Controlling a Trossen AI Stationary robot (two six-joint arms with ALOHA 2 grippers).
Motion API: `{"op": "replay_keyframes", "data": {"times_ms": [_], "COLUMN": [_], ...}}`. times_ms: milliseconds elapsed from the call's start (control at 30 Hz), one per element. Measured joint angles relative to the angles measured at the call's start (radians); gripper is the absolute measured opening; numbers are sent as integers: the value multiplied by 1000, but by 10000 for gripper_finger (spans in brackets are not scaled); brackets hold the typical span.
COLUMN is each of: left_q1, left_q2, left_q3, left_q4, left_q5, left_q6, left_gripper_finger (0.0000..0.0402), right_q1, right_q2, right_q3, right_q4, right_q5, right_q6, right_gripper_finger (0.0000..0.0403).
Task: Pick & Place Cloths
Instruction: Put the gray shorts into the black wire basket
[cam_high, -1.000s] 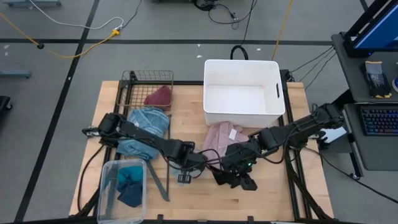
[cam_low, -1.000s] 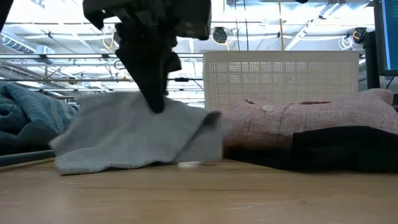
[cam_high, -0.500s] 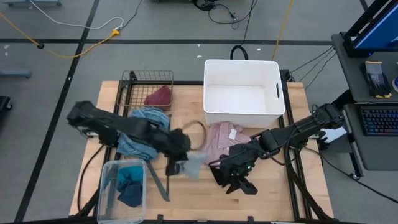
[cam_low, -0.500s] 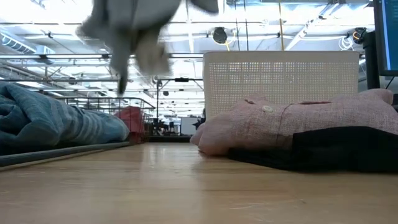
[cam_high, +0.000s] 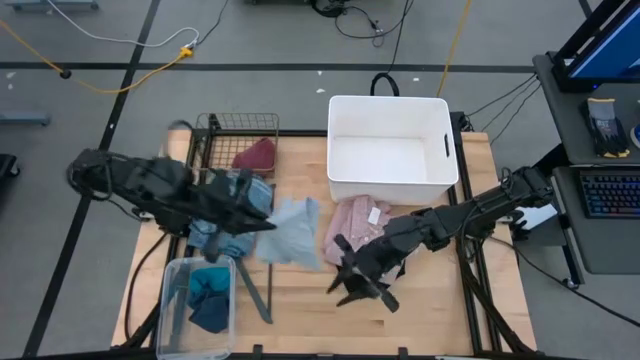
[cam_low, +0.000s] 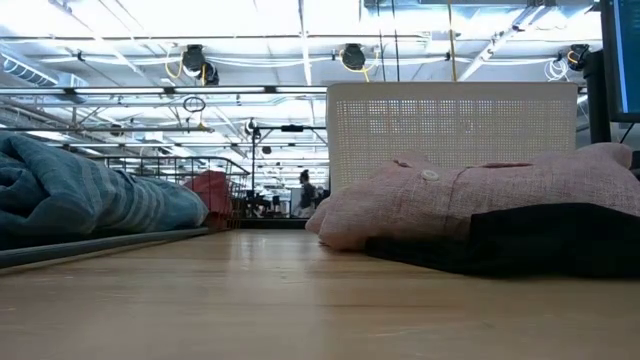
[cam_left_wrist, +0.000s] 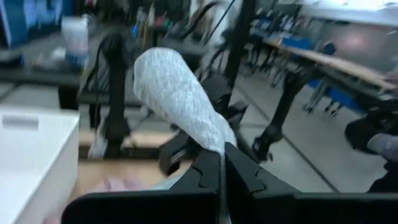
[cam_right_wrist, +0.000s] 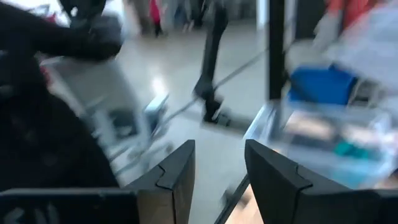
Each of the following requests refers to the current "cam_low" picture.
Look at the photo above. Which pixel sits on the black pole stand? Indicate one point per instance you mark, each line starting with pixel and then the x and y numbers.
pixel 253 170

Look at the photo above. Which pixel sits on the black cloth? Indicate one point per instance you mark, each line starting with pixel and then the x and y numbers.
pixel 525 240

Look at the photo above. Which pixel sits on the computer monitor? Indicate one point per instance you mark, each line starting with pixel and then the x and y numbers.
pixel 627 60

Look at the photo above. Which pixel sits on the black monitor stand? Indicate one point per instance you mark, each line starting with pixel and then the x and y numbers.
pixel 597 100

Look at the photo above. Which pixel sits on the person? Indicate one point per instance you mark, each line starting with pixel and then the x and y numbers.
pixel 306 195

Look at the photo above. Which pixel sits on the blue striped shirt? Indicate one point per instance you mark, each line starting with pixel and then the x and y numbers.
pixel 75 195

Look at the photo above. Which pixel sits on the long grey metal bar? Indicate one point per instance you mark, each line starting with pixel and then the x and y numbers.
pixel 100 245

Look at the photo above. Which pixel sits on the maroon cloth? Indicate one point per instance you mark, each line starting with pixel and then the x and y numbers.
pixel 212 195

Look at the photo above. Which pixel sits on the white perforated plastic bin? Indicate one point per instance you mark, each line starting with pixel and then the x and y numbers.
pixel 450 125

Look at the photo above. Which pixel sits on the pink button shirt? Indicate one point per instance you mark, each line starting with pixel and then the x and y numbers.
pixel 425 210

